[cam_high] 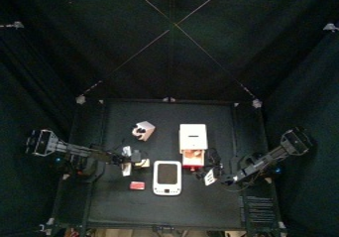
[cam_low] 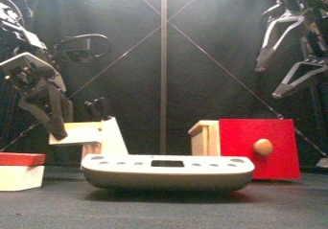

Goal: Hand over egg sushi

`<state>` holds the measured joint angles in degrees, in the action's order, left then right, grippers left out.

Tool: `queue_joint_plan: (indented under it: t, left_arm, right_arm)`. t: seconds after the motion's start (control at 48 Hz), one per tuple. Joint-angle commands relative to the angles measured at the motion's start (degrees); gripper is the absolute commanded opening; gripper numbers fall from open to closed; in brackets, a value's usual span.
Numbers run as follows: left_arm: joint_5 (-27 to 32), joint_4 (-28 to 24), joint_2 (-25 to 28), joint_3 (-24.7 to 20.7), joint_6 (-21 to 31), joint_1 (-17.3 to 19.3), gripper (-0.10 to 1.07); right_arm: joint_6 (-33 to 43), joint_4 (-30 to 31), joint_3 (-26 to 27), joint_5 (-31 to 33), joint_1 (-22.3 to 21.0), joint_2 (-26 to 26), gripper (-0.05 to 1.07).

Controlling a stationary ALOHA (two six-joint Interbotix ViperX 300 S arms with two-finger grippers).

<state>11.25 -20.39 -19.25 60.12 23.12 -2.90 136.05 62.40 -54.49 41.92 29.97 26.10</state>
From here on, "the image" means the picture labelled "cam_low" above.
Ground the rectangular sponge block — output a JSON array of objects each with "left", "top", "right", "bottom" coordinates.
[{"left": 47, "top": 121, "right": 105, "bottom": 147}]

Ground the red tuna sushi toy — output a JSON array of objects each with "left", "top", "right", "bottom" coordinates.
[{"left": 0, "top": 151, "right": 46, "bottom": 193}]

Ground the white wooden knife block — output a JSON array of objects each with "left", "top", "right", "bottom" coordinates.
[{"left": 80, "top": 116, "right": 130, "bottom": 170}]

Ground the red door with wooden knob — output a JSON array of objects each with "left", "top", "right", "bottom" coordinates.
[{"left": 218, "top": 118, "right": 303, "bottom": 181}]

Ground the light wooden cabinet box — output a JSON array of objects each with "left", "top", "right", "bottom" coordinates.
[{"left": 188, "top": 120, "right": 222, "bottom": 157}]

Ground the white toy kitchen scale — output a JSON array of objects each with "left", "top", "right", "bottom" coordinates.
[{"left": 80, "top": 153, "right": 256, "bottom": 193}]

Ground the black knife handle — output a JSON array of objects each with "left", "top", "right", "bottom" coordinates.
[
  {"left": 83, "top": 101, "right": 101, "bottom": 122},
  {"left": 94, "top": 97, "right": 111, "bottom": 121}
]

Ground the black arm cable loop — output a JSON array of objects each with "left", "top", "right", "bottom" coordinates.
[{"left": 52, "top": 34, "right": 113, "bottom": 64}]

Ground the thin diagonal brace wire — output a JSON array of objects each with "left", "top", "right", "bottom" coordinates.
[
  {"left": 125, "top": 0, "right": 328, "bottom": 158},
  {"left": 0, "top": 0, "right": 216, "bottom": 153}
]

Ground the vertical metal frame pole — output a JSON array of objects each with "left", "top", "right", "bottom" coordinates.
[{"left": 159, "top": 0, "right": 169, "bottom": 155}]

